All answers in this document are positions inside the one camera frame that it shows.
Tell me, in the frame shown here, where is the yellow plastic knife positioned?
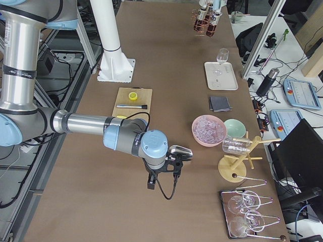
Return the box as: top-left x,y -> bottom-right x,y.
116,115 -> 127,119

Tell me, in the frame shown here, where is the wooden cup tree stand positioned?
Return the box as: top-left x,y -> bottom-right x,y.
218,132 -> 281,183

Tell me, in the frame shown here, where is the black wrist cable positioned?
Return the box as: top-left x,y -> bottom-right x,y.
127,112 -> 180,201

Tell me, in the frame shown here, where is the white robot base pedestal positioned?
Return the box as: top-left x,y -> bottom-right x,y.
90,0 -> 135,83

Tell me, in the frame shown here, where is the bamboo cutting board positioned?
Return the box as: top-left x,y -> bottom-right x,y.
112,87 -> 152,117

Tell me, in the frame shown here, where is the copper wire bottle basket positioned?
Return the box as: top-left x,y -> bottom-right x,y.
192,4 -> 222,37

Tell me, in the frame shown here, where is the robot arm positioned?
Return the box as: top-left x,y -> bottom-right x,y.
1,1 -> 168,173

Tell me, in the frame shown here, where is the pink bowl of ice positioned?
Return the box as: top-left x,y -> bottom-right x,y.
191,115 -> 227,147

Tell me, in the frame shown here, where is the half lemon slice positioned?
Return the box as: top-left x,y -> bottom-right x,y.
128,92 -> 138,101

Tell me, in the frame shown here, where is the black tray with glasses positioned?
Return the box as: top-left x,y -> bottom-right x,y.
219,190 -> 286,241

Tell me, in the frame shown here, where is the blue teach pendant far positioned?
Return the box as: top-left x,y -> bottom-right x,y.
283,79 -> 321,110

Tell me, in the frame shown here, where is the clear wine glass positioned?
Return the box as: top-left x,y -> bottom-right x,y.
217,48 -> 229,65

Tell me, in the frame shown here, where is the black monitor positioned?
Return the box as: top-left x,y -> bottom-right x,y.
272,119 -> 322,189

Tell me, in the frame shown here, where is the tea bottle in basket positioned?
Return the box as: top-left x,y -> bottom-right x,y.
193,7 -> 206,32

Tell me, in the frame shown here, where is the steel ice scoop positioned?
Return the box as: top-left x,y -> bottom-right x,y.
168,145 -> 193,161

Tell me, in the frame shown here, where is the tea bottle white cap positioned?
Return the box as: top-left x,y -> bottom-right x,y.
206,9 -> 222,37

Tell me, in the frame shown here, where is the blue teach pendant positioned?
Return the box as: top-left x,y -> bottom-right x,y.
283,79 -> 321,110
270,109 -> 303,140

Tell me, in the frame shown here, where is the tea bottle at edge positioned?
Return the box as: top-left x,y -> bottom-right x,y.
204,2 -> 213,21

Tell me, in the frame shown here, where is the blue teach pendant near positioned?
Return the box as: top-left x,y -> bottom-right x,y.
270,109 -> 303,140

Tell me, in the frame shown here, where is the clear glass jar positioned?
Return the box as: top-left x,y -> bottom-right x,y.
222,136 -> 252,155

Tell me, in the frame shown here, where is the green empty bowl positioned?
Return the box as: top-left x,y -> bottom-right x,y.
224,119 -> 246,138

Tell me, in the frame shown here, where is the steel muddler black tip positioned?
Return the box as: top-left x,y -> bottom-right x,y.
116,104 -> 148,109

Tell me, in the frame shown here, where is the black thermos bottle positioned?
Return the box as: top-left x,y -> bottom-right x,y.
256,68 -> 280,97

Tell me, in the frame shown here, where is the cream serving tray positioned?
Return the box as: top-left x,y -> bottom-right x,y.
204,62 -> 238,91

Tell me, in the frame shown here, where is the grey folded cloth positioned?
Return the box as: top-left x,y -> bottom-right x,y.
209,96 -> 232,112

